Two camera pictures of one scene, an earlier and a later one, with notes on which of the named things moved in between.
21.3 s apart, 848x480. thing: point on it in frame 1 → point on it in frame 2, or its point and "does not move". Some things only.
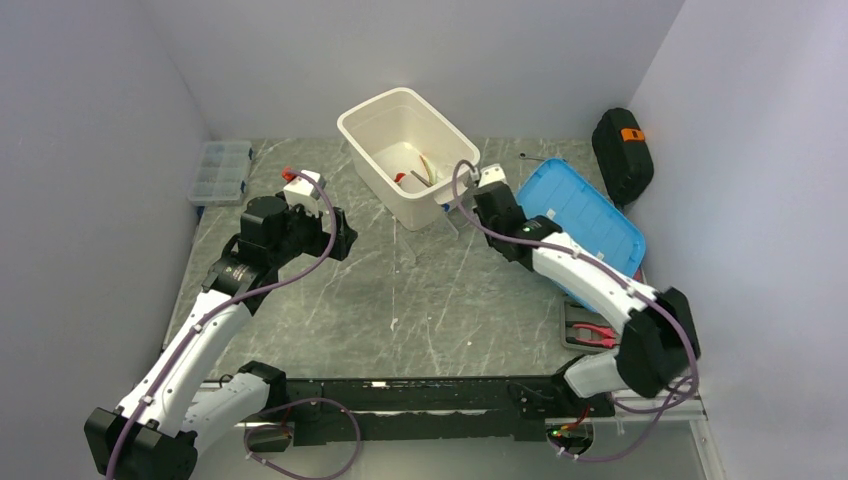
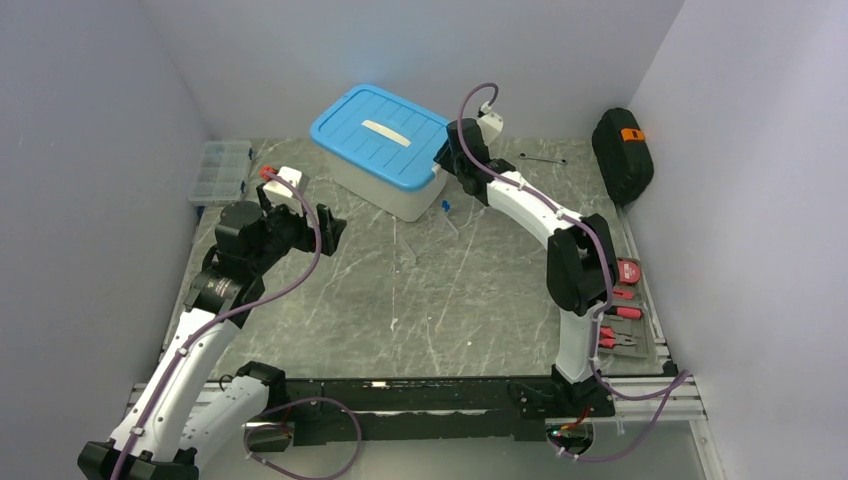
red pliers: (609, 336) does not move
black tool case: (623, 150) does not move
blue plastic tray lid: (556, 191) → (383, 131)
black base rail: (330, 412) does not move
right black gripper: (476, 209) → (442, 158)
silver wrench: (523, 155) does not move
